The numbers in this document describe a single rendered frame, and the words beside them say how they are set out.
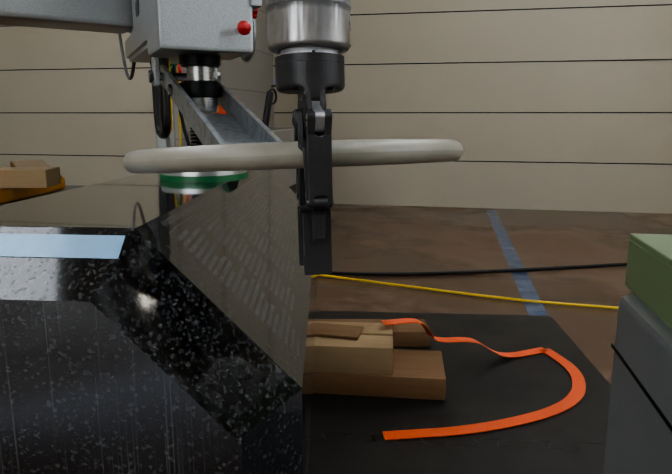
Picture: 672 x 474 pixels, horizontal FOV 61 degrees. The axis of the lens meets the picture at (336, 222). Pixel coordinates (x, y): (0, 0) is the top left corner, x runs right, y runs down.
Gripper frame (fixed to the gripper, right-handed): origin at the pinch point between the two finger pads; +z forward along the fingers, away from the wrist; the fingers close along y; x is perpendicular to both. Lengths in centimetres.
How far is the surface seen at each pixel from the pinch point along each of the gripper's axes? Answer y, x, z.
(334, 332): 134, -24, 55
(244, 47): 77, 5, -34
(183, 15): 73, 18, -40
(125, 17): 133, 41, -53
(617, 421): -13.7, -28.8, 17.9
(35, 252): 21.8, 36.4, 3.3
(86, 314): 14.8, 28.6, 10.8
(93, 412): 15.7, 28.9, 24.8
